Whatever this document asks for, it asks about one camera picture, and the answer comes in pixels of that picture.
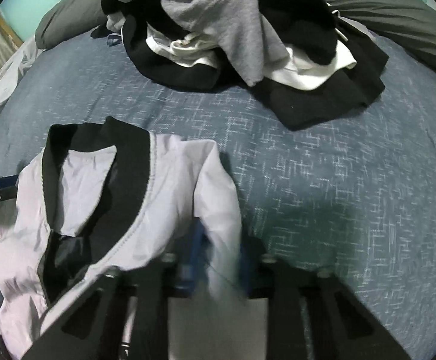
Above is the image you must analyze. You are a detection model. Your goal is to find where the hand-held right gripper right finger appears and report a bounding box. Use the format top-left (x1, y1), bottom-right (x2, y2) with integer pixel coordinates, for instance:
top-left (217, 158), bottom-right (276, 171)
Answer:
top-left (239, 239), bottom-right (410, 360)

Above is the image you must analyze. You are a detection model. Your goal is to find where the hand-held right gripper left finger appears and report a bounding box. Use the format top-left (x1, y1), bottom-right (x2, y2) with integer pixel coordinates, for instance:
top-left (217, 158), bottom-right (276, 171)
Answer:
top-left (20, 228), bottom-right (204, 360)

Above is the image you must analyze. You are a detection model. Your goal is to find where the lavender jacket with black trim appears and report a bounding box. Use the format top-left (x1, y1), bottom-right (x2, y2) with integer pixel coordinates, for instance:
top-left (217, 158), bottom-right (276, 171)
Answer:
top-left (0, 115), bottom-right (245, 360)

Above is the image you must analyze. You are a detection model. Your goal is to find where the pile of dark clothes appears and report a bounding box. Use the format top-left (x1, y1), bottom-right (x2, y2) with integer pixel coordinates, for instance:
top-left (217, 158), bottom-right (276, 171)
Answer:
top-left (90, 0), bottom-right (390, 132)

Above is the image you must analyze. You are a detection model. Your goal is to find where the light grey quilt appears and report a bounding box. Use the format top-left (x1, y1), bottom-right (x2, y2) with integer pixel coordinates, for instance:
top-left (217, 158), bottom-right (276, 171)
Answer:
top-left (0, 38), bottom-right (39, 129)

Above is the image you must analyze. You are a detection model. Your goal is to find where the wooden window trim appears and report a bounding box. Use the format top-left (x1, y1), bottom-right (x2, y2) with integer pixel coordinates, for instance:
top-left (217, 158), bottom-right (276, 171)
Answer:
top-left (0, 9), bottom-right (24, 46)

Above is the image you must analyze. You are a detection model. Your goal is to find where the white garment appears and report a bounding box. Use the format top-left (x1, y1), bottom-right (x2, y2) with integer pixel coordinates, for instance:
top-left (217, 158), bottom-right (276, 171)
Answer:
top-left (146, 25), bottom-right (358, 91)

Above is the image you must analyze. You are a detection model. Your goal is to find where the light grey shirt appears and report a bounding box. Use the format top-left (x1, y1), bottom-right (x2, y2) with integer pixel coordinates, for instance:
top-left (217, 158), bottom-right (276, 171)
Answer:
top-left (106, 9), bottom-right (129, 33)

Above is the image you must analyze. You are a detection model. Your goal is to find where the grey hoodie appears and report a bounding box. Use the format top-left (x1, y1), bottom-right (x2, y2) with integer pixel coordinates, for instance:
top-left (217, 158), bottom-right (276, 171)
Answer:
top-left (75, 0), bottom-right (303, 88)

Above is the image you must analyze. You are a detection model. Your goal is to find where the dark grey long pillow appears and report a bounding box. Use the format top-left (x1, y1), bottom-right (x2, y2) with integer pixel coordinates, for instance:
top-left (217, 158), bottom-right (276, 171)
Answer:
top-left (34, 0), bottom-right (436, 91)

